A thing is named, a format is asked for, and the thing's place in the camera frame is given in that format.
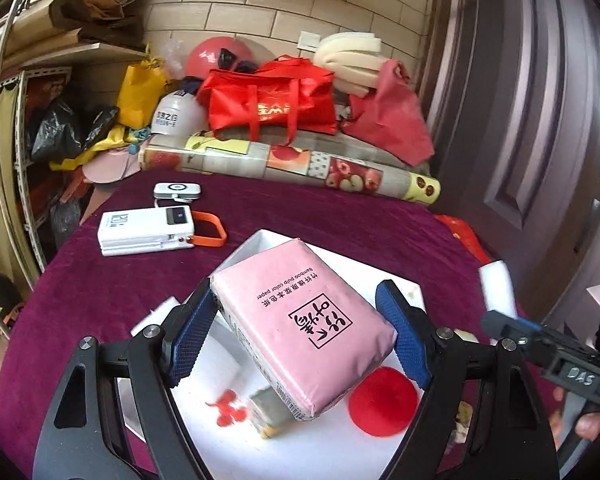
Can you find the red plush apple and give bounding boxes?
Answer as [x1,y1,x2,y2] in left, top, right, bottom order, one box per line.
[348,366,418,438]

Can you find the white foam block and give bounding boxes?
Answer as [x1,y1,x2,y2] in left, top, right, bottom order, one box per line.
[479,260,518,318]

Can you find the pink tissue paper pack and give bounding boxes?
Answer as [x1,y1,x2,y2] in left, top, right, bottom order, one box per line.
[210,240,396,420]

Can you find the person right hand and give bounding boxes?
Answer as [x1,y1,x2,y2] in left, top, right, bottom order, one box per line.
[548,411,600,448]

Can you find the magenta plush table cloth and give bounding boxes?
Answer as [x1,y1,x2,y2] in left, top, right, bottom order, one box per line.
[0,176,484,474]

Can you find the red flat package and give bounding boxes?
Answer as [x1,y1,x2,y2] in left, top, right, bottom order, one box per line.
[434,214,493,264]

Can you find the small white power bank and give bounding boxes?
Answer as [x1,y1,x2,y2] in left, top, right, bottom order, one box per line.
[152,182,201,204]

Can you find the pink round lid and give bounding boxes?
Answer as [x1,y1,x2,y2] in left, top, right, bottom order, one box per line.
[82,148,140,184]

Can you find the fruit print rolled mat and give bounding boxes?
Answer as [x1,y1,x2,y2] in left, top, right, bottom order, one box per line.
[140,129,441,206]

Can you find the white plastic jar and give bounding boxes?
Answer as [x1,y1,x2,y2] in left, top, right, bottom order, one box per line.
[150,90,209,138]

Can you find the black plastic bag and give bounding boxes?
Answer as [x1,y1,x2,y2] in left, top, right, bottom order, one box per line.
[30,96,119,162]

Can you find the dark red nonwoven bag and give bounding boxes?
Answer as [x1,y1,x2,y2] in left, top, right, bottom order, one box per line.
[340,60,434,167]

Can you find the yellow plastic bag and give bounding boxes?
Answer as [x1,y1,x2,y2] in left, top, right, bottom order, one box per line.
[116,46,172,129]

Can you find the shiny red tote bag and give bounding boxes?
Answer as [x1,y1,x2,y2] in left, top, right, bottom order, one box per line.
[196,56,337,144]

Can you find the grey panelled door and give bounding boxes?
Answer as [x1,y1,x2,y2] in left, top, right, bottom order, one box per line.
[422,0,600,337]

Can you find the metal storage shelf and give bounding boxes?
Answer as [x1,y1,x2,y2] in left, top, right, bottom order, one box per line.
[0,0,145,337]

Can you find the red helmet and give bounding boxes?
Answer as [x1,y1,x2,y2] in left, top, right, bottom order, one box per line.
[184,36,259,79]

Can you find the cream folded foam stack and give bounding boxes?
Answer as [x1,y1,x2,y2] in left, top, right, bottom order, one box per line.
[313,32,387,99]

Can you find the white device orange strap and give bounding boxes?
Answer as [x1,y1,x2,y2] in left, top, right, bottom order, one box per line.
[96,204,229,258]

